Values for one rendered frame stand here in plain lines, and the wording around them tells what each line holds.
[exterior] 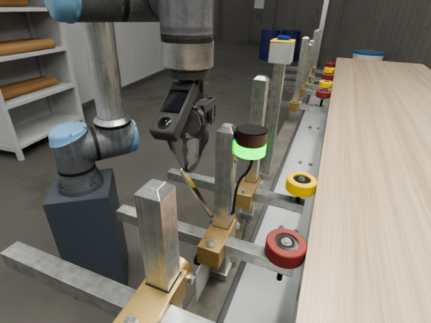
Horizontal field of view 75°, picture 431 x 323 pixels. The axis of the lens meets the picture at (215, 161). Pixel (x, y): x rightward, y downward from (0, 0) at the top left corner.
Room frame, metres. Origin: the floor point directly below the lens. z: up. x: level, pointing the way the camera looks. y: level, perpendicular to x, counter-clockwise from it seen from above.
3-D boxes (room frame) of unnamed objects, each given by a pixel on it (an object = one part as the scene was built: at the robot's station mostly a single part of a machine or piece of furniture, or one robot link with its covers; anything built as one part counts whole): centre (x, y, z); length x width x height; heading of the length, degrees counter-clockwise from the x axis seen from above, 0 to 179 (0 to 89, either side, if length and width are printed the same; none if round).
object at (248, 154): (0.48, -0.07, 1.08); 0.06 x 0.06 x 0.02
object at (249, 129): (0.48, -0.06, 1.00); 0.06 x 0.06 x 0.22; 69
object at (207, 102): (0.53, 0.05, 1.15); 0.09 x 0.08 x 0.12; 159
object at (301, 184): (0.64, -0.24, 0.85); 0.08 x 0.08 x 0.11
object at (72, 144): (1.04, 0.59, 0.79); 0.17 x 0.15 x 0.18; 123
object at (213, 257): (0.48, -0.02, 0.85); 0.14 x 0.06 x 0.05; 159
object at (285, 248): (0.41, -0.14, 0.85); 0.08 x 0.08 x 0.11
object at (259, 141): (0.48, -0.07, 1.10); 0.06 x 0.06 x 0.02
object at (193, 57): (0.52, 0.06, 1.23); 0.10 x 0.09 x 0.05; 69
